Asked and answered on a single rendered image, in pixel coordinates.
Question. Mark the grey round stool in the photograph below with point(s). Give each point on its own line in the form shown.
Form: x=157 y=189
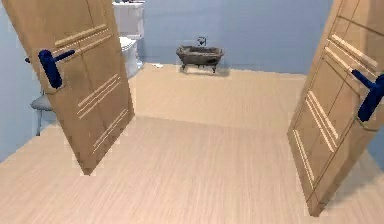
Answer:
x=41 y=106

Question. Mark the dark bathtub tap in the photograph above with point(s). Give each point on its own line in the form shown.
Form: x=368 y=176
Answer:
x=201 y=41

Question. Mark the dark grey bathtub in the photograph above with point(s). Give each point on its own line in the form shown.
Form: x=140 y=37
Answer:
x=199 y=55

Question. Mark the brown wooden room door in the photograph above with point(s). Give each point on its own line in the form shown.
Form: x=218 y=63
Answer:
x=93 y=100
x=330 y=126

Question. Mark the white toilet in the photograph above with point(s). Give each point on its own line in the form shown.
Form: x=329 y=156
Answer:
x=130 y=50

